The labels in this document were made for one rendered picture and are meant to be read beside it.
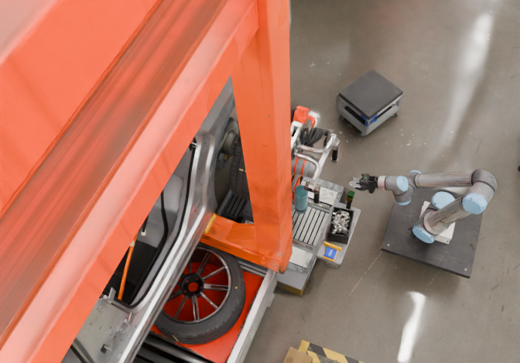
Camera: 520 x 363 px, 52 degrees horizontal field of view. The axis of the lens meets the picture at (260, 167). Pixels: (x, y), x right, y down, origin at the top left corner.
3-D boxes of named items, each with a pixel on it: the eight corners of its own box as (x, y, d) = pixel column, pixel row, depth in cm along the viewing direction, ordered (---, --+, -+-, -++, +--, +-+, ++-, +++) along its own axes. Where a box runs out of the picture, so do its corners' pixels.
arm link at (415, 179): (498, 164, 288) (407, 167, 347) (487, 181, 283) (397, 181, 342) (508, 179, 292) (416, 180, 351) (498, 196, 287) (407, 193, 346)
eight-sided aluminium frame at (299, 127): (301, 149, 379) (302, 101, 332) (310, 152, 377) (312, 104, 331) (271, 213, 354) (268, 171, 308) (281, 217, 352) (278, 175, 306)
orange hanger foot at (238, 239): (199, 217, 362) (190, 192, 333) (270, 244, 349) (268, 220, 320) (188, 238, 355) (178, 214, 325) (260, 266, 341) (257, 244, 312)
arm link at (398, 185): (406, 194, 328) (402, 184, 322) (387, 194, 335) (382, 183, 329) (409, 183, 333) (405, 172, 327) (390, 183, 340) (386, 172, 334)
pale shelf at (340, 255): (336, 203, 373) (337, 201, 370) (360, 211, 368) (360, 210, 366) (315, 257, 353) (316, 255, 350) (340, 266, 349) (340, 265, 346)
